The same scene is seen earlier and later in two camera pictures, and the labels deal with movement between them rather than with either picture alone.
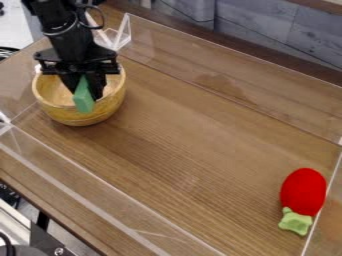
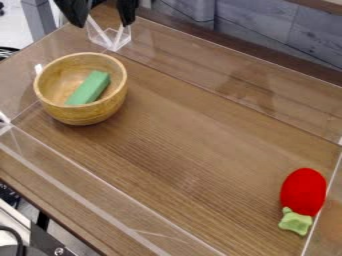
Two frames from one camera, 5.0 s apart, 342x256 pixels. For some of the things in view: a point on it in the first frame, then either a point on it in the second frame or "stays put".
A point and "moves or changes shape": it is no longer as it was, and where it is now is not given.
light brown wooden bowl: [56, 99] stays put
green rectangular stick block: [82, 98] moves or changes shape
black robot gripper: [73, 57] → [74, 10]
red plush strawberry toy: [301, 194] stays put
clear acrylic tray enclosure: [177, 176] stays put
